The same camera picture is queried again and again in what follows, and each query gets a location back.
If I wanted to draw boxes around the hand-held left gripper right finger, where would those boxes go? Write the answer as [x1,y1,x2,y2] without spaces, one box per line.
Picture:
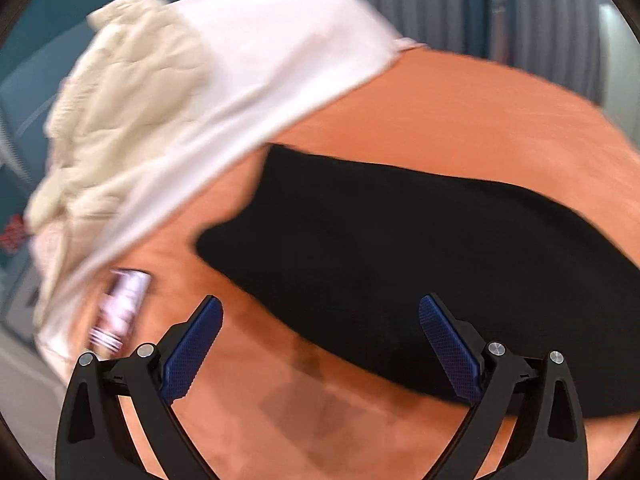
[419,294,587,480]

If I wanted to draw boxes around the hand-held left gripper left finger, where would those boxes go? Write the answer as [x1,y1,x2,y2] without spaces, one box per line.
[56,295,224,480]

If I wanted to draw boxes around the black pants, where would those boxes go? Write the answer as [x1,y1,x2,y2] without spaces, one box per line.
[196,143,640,419]

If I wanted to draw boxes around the smartphone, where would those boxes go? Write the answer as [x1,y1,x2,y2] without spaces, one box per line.
[89,268,153,361]

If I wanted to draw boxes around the orange fleece blanket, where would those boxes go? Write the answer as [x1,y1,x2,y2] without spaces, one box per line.
[65,45,640,480]

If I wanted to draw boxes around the cream quilted comforter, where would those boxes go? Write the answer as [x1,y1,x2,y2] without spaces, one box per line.
[25,0,212,241]

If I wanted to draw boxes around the white blanket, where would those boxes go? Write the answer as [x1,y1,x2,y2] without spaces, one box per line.
[32,0,426,376]

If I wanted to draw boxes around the grey pleated curtain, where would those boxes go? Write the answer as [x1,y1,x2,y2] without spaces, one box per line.
[305,0,603,107]

